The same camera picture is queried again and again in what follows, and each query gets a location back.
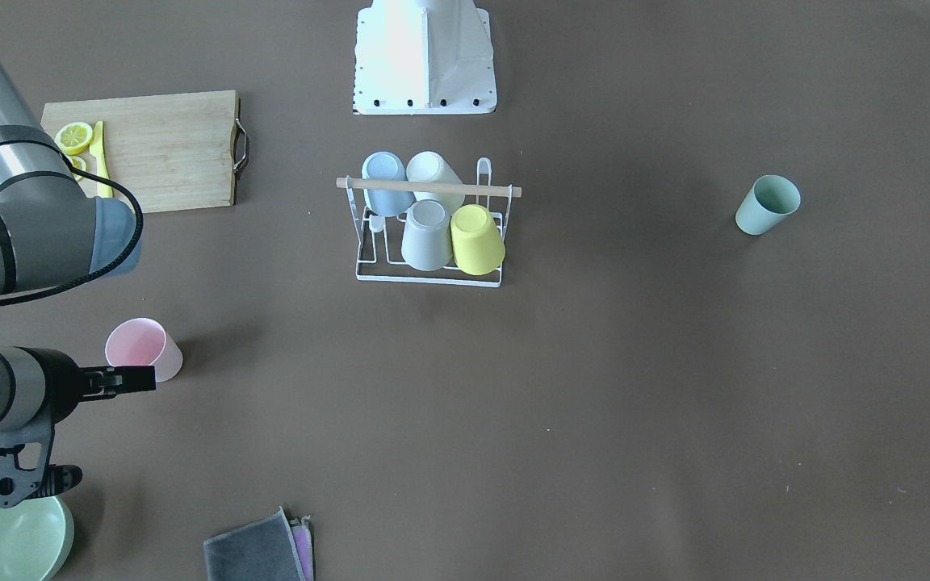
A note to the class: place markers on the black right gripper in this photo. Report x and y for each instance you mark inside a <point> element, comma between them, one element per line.
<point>62,385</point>

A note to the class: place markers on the pink cup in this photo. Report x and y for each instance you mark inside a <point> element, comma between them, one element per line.
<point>144,342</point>

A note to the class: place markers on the teal green cup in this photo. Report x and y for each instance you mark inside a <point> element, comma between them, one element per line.
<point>771,200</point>

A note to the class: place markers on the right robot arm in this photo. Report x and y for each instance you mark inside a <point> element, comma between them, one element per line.
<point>53,237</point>

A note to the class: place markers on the grey cup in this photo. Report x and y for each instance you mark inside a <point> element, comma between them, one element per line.
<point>426,242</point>

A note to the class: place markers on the light blue cup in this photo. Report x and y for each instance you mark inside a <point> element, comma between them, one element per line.
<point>386,166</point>

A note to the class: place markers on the white cup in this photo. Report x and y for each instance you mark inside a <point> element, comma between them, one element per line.
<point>430,167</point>

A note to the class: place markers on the yellow cup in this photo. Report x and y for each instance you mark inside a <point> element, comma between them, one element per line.
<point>477,243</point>

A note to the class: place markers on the green bowl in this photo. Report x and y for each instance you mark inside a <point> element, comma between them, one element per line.
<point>36,539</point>

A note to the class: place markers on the grey cloth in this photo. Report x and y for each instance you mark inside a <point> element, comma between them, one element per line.
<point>263,550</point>

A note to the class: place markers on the lemon slice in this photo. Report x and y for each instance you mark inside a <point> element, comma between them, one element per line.
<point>74,138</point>
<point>79,167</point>

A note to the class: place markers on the wooden cutting board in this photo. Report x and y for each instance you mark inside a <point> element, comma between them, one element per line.
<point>174,152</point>

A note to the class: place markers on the yellow plastic knife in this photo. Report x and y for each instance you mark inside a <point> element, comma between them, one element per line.
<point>97,149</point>

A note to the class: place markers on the purple cloth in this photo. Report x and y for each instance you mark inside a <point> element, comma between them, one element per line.
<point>301,532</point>

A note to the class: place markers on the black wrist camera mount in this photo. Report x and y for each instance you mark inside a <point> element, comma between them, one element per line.
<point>25,470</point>

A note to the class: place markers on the white wire cup holder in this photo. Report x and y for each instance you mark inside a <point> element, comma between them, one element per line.
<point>379,258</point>

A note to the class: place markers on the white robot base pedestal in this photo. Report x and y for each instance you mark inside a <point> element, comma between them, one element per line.
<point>424,58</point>

